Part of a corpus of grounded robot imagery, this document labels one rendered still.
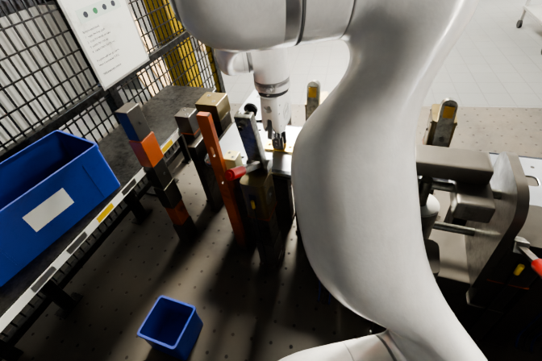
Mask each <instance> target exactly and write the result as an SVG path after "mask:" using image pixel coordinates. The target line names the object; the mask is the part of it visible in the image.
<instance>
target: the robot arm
mask: <svg viewBox="0 0 542 361"><path fill-rule="evenodd" d="M478 2H479V0H169V4H170V6H171V7H172V9H173V13H174V14H175V15H174V16H175V18H176V19H177V21H178V22H180V23H181V25H182V26H183V27H184V28H185V29H186V30H187V31H188V32H189V33H190V34H191V35H192V36H193V37H194V38H195V39H197V40H198V41H200V42H201V43H203V44H205V45H206V46H208V47H211V48H213V49H214V51H215V57H216V60H217V63H218V66H219V69H220V70H221V72H222V73H223V74H225V75H228V76H237V75H242V74H246V73H252V74H253V79H254V85H255V89H256V91H257V92H258V94H259V95H260V100H261V119H262V125H263V128H264V131H265V132H266V131H268V139H271V140H272V145H273V148H276V149H284V143H287V139H286V131H285V130H286V125H287V123H288V122H289V120H290V117H291V115H292V110H291V104H290V93H289V87H290V71H289V61H288V51H287V48H288V47H293V46H299V45H304V44H315V43H321V42H326V41H332V40H343V41H344V42H345V43H346V44H347V45H348V50H349V62H348V67H347V70H346V72H345V74H344V75H343V77H342V78H341V80H340V82H339V83H338V84H337V86H336V87H335V88H334V89H333V90H332V91H331V92H330V93H329V95H328V96H327V97H326V98H325V99H324V100H323V102H322V103H321V104H320V105H319V106H318V107H317V109H316V110H315V111H314V112H313V113H312V114H311V116H310V117H309V118H308V119H307V120H306V122H305V123H304V124H303V126H302V128H301V130H300V131H299V133H298V135H297V138H296V140H295V142H294V145H293V151H292V155H291V163H290V173H291V183H292V188H293V194H294V204H295V208H296V213H297V217H298V225H299V230H300V233H301V236H302V242H303V246H304V249H305V252H306V256H307V258H308V260H309V262H310V265H311V267H312V268H313V270H314V272H315V274H316V275H317V277H318V278H319V280H320V282H321V283H322V284H323V286H324V287H325V288H326V289H327V290H328V291H329V293H330V294H331V295H332V296H333V297H334V298H335V299H336V300H338V301H339V302H340V303H341V304H342V305H344V306H346V307H347V308H349V309H350V310H352V311H353V312H354V313H356V314H358V315H360V316H362V317H363V318H365V319H368V320H370V321H371V322H374V323H377V324H378V325H380V326H383V327H385V328H386V331H384V332H382V333H380V334H373V335H369V336H365V337H361V338H354V339H350V340H347V341H343V342H336V343H332V344H328V345H324V346H318V347H314V348H311V349H307V350H304V351H299V352H297V353H294V354H292V355H288V356H286V357H285V358H282V359H280V360H278V361H488V360H487V359H486V357H485V356H484V355H483V354H482V352H481V351H480V349H479V348H478V347H477V345H476V344H475V342H474V341H473V340H472V339H471V337H470V336H469V335H468V333H467V332H466V331H465V329H464V328H463V326H462V325H461V323H459V321H458V320H457V318H456V316H455V315H454V313H453V312H452V310H451V309H450V307H449V306H448V304H447V302H446V300H445V299H444V297H443V295H442V293H441V291H440V289H439V287H438V285H437V283H436V280H435V278H434V276H433V274H432V270H431V268H430V265H429V262H428V259H427V254H426V250H425V246H424V242H423V232H422V225H421V216H420V207H419V190H418V181H417V172H416V162H415V136H416V129H417V124H418V119H419V114H420V111H421V108H422V105H423V102H424V100H425V97H426V95H427V92H428V90H429V89H430V87H431V85H432V82H433V81H434V79H435V77H436V75H437V73H438V72H439V71H440V68H441V66H442V65H443V63H444V61H445V60H446V58H447V56H448V54H449V53H450V52H451V50H452V48H453V47H454V45H455V44H456V42H457V41H458V39H459V38H460V36H461V34H462V32H463V31H464V29H465V28H466V27H467V25H468V23H469V21H470V19H471V18H472V16H473V13H474V11H475V10H476V7H477V4H478ZM273 132H274V133H273Z"/></svg>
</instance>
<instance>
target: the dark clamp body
mask: <svg viewBox="0 0 542 361"><path fill-rule="evenodd" d="M517 236H519V237H523V238H525V239H526V240H527V241H528V242H529V243H530V247H529V250H530V251H531V252H532V253H533V254H535V255H536V256H537V257H538V258H539V259H542V207H541V206H538V205H529V210H528V214H527V219H526V221H525V223H524V225H523V227H522V229H521V230H520V232H519V233H518V234H517ZM537 276H538V275H537V274H536V273H535V272H534V271H533V270H532V267H531V263H530V262H529V261H528V260H527V259H526V258H525V257H524V256H523V255H522V254H519V253H514V252H513V251H511V249H510V248H508V249H507V251H506V252H505V254H504V255H503V257H502V258H501V259H500V261H499V262H498V264H497V266H496V267H495V269H494V270H493V271H492V273H491V274H490V276H489V277H488V279H487V280H486V282H485V283H484V284H483V286H482V288H481V289H478V288H471V287H470V288H469V290H468V292H467V293H466V294H465V296H464V298H463V299H462V301H461V303H460V304H459V305H458V307H457V309H456V311H455V312H454V315H455V316H456V318H457V320H458V321H459V323H461V325H462V326H463V328H464V329H465V331H466V332H467V333H468V335H469V336H470V337H471V339H472V340H473V341H474V342H475V343H477V344H480V345H481V344H482V343H483V341H482V338H483V337H484V335H485V334H486V333H487V332H488V331H489V330H490V328H491V327H492V326H493V325H494V323H495V322H496V321H497V320H498V319H499V318H500V317H501V316H502V315H503V308H504V306H505V305H506V304H507V303H508V302H509V300H510V299H511V298H512V297H513V296H514V295H515V294H516V293H517V292H518V290H519V289H520V288H524V289H527V290H528V289H529V288H530V286H529V285H530V284H531V283H532V282H533V281H534V280H535V279H536V277H537Z"/></svg>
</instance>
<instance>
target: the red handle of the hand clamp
mask: <svg viewBox="0 0 542 361"><path fill-rule="evenodd" d="M258 168H261V164H260V161H255V162H253V163H250V164H246V165H244V166H241V165H240V166H238V167H235V168H231V169H228V170H227V171H226V172H225V174H224V176H225V178H226V179H227V180H228V181H233V180H234V179H237V178H239V177H242V176H244V175H245V174H246V173H248V172H251V171H254V170H256V169H258Z"/></svg>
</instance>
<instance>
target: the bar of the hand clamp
mask: <svg viewBox="0 0 542 361"><path fill-rule="evenodd" d="M244 111H245V112H244V113H243V114H241V111H240V110H237V112H236V114H235V115H234V120H235V123H236V126H237V129H238V132H239V134H240V138H241V141H242V144H243V146H244V150H245V152H246V155H247V157H248V162H249V163H253V162H255V161H260V164H261V169H262V171H263V172H264V171H265V170H264V166H265V161H266V160H267V159H266V156H265V150H264V148H263V144H262V141H261V136H260V132H259V130H258V126H257V124H256V118H255V114H256V113H257V111H258V109H257V107H256V106H255V105H254V104H252V103H247V104H245V106H244Z"/></svg>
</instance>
